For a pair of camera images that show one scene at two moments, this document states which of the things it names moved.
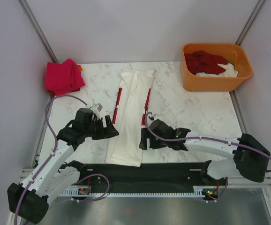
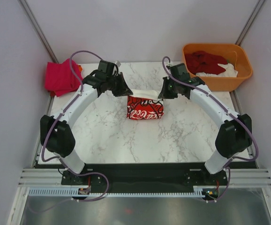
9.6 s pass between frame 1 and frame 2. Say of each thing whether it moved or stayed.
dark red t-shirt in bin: stayed
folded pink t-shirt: stayed
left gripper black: moved
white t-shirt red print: moved
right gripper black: moved
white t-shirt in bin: stayed
